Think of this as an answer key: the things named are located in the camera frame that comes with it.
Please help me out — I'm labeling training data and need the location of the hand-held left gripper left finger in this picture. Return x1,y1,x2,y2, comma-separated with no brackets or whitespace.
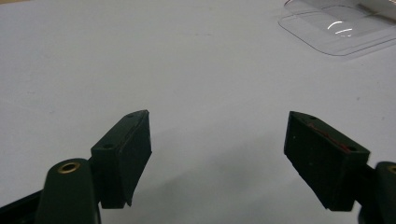
35,109,153,224

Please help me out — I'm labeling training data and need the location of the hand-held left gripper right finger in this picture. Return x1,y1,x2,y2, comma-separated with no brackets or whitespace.
283,110,396,224

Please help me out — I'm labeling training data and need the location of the clear plastic container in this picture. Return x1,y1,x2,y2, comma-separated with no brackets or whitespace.
277,0,396,57

